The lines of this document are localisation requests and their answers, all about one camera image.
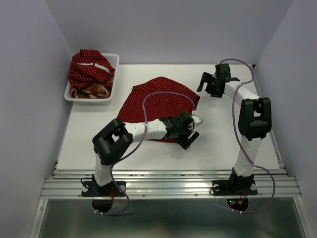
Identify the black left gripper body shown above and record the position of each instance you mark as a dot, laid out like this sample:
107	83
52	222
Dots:
182	133

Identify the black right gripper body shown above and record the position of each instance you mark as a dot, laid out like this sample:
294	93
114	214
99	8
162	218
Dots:
211	88

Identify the red polka dot skirt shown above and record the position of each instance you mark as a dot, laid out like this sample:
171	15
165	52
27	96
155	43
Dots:
87	67
157	98

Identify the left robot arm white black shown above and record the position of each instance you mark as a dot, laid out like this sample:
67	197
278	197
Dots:
111	143

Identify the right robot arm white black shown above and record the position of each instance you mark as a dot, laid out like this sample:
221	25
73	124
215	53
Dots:
251	127

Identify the red patterned skirt in basket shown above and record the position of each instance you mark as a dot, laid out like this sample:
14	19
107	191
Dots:
96	91

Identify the white plastic basket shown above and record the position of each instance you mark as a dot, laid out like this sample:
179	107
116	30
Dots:
114	61

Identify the red polka dot skirt in basket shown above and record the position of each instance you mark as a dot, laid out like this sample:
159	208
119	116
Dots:
87	67

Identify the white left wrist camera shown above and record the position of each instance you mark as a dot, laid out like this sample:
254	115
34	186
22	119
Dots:
196	121

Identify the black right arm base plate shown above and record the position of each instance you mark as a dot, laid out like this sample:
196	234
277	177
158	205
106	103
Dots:
227	188

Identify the aluminium rail frame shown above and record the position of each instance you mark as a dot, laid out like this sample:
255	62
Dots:
169	187

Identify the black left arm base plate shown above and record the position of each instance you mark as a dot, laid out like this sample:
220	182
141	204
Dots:
92	189

